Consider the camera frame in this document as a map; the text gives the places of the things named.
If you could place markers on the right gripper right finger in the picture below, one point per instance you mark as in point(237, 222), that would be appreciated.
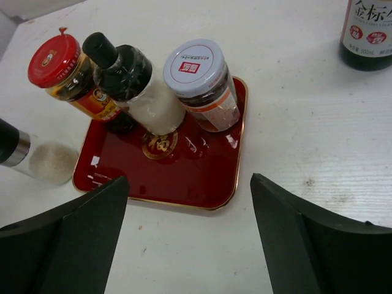
point(309, 249)

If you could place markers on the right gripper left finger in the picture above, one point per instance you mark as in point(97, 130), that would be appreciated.
point(68, 249)

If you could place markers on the silver-capped glass shaker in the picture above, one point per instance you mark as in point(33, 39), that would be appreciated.
point(45, 160)

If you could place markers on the black-capped white bottle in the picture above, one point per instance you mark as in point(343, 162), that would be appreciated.
point(126, 75)

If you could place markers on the red-capped sauce jar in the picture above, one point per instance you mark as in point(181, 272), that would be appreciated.
point(60, 67)

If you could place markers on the small pink-lidded spice jar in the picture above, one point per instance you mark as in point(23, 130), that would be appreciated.
point(199, 76)

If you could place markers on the tall clear vinegar bottle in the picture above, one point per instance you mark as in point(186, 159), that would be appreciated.
point(365, 42)

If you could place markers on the red rectangular tray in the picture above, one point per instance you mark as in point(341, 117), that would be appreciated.
point(189, 167)

